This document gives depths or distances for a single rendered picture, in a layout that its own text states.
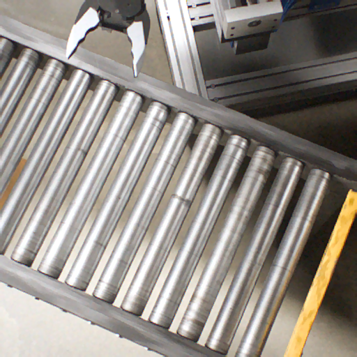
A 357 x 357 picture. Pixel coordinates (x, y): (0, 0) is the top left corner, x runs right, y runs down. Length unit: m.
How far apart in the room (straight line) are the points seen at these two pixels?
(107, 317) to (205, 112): 0.50
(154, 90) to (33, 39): 0.30
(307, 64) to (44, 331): 1.17
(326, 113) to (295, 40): 0.30
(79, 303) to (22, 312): 0.85
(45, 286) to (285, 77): 1.10
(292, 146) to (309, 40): 0.82
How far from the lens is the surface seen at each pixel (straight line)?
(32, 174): 1.61
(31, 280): 1.57
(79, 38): 1.21
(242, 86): 2.27
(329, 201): 1.81
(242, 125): 1.62
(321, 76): 2.32
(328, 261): 1.55
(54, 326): 2.36
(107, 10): 1.23
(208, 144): 1.60
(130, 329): 1.53
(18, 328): 2.38
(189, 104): 1.63
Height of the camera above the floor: 2.32
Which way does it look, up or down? 75 degrees down
